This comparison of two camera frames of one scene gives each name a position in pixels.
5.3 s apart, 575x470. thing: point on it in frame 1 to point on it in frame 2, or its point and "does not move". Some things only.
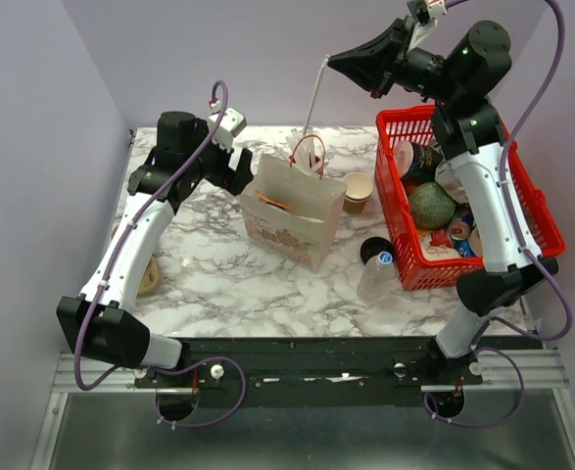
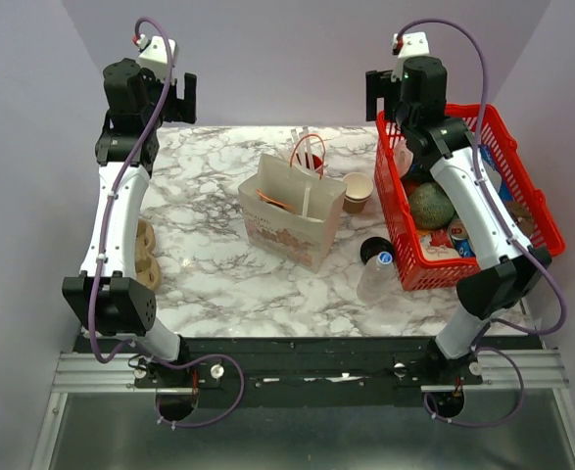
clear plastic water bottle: (376, 279) does not move
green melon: (432, 208) does not move
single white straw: (315, 95) to (306, 202)
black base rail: (311, 372) does not move
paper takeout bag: (290, 211) does not move
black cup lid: (373, 247) does not move
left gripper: (232, 180) to (181, 110)
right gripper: (372, 65) to (378, 82)
